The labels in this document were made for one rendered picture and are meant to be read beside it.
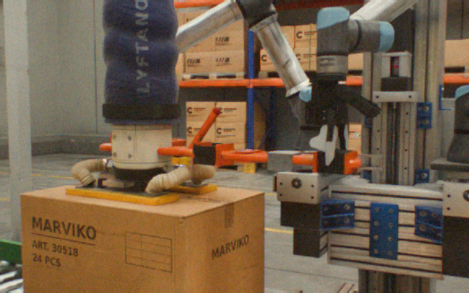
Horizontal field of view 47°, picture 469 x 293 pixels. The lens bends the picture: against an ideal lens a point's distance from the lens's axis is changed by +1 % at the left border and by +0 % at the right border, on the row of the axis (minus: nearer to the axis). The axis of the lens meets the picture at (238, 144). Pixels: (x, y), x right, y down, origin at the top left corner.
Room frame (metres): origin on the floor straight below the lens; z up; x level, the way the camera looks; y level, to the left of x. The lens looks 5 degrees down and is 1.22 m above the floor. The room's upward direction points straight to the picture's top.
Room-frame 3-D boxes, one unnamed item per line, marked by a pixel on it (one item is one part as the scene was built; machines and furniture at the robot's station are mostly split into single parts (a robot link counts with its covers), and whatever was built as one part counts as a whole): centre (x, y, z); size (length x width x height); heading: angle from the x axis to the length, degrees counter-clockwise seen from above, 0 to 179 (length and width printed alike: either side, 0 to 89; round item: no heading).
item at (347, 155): (1.25, -0.23, 1.08); 0.08 x 0.07 x 0.05; 59
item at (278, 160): (1.33, -0.12, 1.07); 0.07 x 0.07 x 0.04; 59
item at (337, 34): (1.27, -0.22, 1.38); 0.09 x 0.08 x 0.11; 112
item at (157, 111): (1.57, 0.28, 1.19); 0.23 x 0.23 x 0.04
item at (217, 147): (1.44, 0.07, 1.08); 0.10 x 0.08 x 0.06; 149
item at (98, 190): (1.48, 0.33, 0.97); 0.34 x 0.10 x 0.05; 59
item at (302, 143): (1.83, -0.27, 1.09); 0.15 x 0.15 x 0.10
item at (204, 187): (1.65, 0.23, 0.97); 0.34 x 0.10 x 0.05; 59
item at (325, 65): (1.27, -0.22, 1.30); 0.08 x 0.08 x 0.05
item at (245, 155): (1.57, 0.05, 1.08); 0.93 x 0.30 x 0.04; 59
